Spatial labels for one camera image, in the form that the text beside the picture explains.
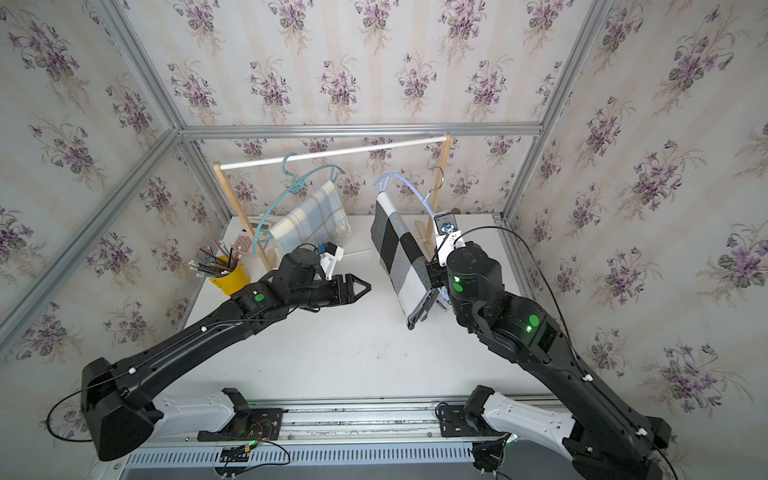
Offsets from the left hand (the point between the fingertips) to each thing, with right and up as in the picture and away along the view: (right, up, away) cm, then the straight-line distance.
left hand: (369, 295), depth 70 cm
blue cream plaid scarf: (-16, +19, +21) cm, 33 cm away
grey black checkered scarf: (+8, +9, -3) cm, 12 cm away
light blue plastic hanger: (+3, +36, +45) cm, 58 cm away
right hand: (+17, +13, -11) cm, 24 cm away
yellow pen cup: (-44, 0, +22) cm, 49 cm away
